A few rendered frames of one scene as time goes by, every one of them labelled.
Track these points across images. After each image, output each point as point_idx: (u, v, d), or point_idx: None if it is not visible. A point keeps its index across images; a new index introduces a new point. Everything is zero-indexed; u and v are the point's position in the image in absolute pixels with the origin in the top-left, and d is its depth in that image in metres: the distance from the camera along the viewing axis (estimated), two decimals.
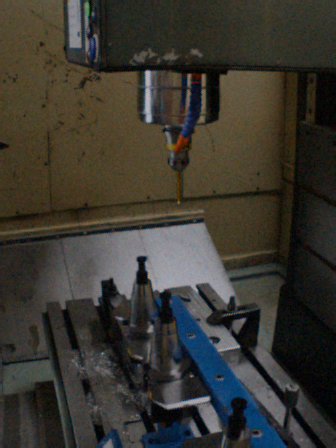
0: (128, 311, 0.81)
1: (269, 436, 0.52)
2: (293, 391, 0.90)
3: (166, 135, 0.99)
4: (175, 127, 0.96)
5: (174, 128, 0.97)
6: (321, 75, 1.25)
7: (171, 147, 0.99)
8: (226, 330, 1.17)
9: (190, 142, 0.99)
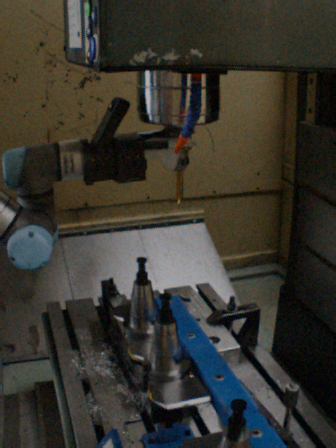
0: (128, 311, 0.81)
1: (269, 436, 0.52)
2: (293, 391, 0.90)
3: (166, 135, 0.99)
4: (175, 127, 0.96)
5: (174, 128, 0.97)
6: (321, 75, 1.25)
7: None
8: (226, 330, 1.17)
9: None
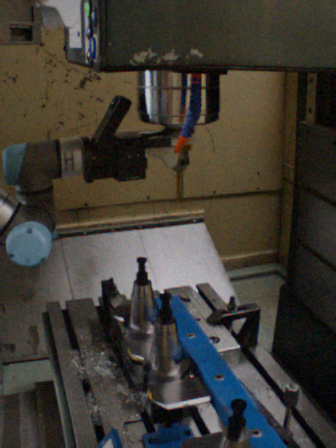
0: (128, 311, 0.81)
1: (269, 436, 0.52)
2: (293, 391, 0.90)
3: (166, 135, 0.99)
4: (175, 127, 0.96)
5: (174, 128, 0.97)
6: (321, 75, 1.25)
7: None
8: (226, 330, 1.17)
9: (190, 142, 0.99)
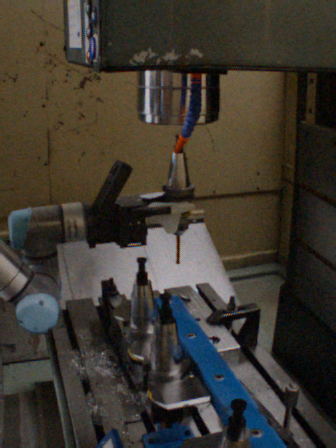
0: (128, 311, 0.81)
1: (269, 436, 0.52)
2: (293, 391, 0.90)
3: (166, 201, 1.04)
4: (175, 194, 1.01)
5: (174, 195, 1.01)
6: (321, 75, 1.25)
7: None
8: (226, 330, 1.17)
9: None
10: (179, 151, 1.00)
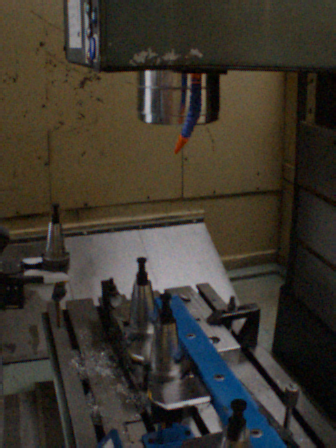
0: (128, 311, 0.81)
1: (269, 436, 0.52)
2: (293, 391, 0.90)
3: None
4: (49, 264, 0.98)
5: (49, 264, 0.98)
6: (321, 75, 1.25)
7: None
8: (226, 330, 1.17)
9: None
10: (55, 221, 0.97)
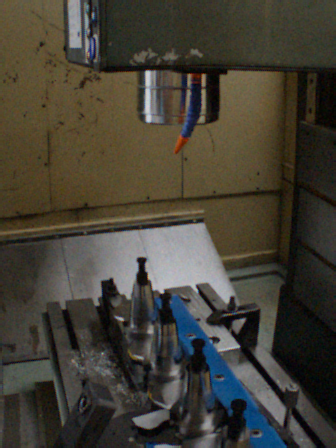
0: (128, 311, 0.81)
1: (269, 436, 0.52)
2: (293, 391, 0.90)
3: None
4: (192, 435, 0.54)
5: (190, 435, 0.54)
6: (321, 75, 1.25)
7: None
8: (226, 330, 1.17)
9: None
10: (199, 369, 0.53)
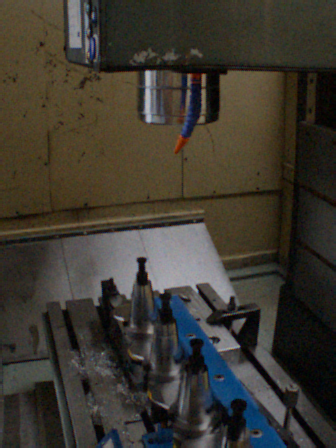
0: (128, 311, 0.81)
1: (269, 436, 0.52)
2: (293, 391, 0.90)
3: None
4: (190, 436, 0.54)
5: (188, 436, 0.54)
6: (321, 75, 1.25)
7: None
8: (226, 330, 1.17)
9: None
10: (197, 369, 0.53)
